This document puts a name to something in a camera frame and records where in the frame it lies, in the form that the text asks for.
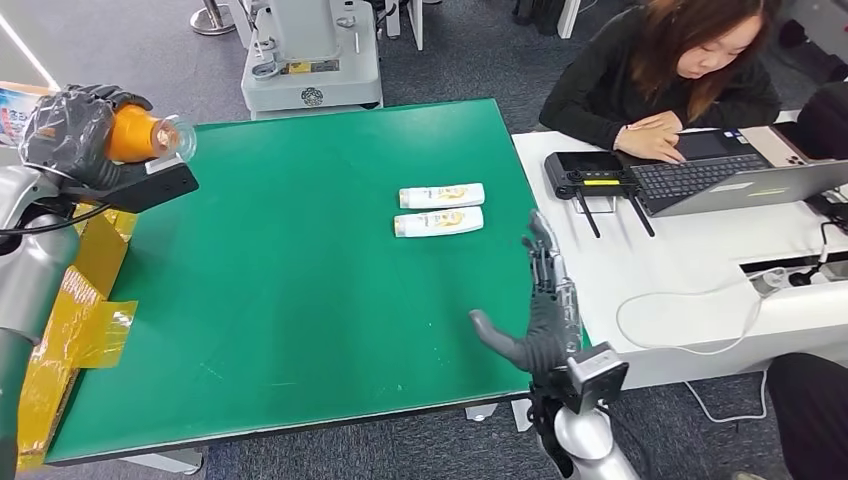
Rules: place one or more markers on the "printed cardboard carton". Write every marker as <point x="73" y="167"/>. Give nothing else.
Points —
<point x="13" y="116"/>

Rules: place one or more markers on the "black plug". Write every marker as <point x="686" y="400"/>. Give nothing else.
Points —
<point x="803" y="277"/>

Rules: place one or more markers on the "black fabric object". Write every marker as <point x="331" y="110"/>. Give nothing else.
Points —
<point x="811" y="417"/>

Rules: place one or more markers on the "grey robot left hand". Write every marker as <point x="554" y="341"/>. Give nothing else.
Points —
<point x="69" y="136"/>

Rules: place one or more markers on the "white power adapter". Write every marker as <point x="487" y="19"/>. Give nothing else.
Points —
<point x="768" y="281"/>

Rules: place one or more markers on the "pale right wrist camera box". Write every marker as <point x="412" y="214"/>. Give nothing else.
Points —
<point x="596" y="378"/>

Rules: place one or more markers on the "metal stanchion base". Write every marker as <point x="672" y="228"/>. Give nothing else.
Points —
<point x="212" y="21"/>

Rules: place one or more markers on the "white furniture leg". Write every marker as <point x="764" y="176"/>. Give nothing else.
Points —
<point x="568" y="17"/>
<point x="415" y="23"/>

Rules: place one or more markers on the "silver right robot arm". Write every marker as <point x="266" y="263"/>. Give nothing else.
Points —
<point x="586" y="444"/>

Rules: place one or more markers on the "yellow taped cardboard box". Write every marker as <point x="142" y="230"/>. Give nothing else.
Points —
<point x="73" y="318"/>

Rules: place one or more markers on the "silver laptop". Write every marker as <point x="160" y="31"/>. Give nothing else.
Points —
<point x="729" y="189"/>

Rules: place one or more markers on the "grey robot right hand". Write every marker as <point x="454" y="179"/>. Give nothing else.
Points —
<point x="546" y="331"/>

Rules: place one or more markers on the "person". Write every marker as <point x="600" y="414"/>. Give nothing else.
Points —
<point x="596" y="86"/>

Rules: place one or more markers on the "white shampoo bottle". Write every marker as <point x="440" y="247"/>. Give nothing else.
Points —
<point x="438" y="222"/>
<point x="440" y="196"/>

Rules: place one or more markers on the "ribbed grey left robot arm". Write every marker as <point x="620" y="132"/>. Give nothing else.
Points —
<point x="30" y="265"/>

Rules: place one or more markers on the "black remote controller with antennas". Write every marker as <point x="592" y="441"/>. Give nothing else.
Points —
<point x="586" y="175"/>

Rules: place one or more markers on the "beige smartphone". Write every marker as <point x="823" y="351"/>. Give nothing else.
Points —
<point x="772" y="146"/>

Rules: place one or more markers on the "white machine base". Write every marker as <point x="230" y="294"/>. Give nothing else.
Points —
<point x="311" y="60"/>

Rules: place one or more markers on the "person's hand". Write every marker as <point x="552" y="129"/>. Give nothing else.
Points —
<point x="652" y="139"/>

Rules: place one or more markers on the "black rounded object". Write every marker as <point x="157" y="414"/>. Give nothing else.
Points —
<point x="825" y="122"/>

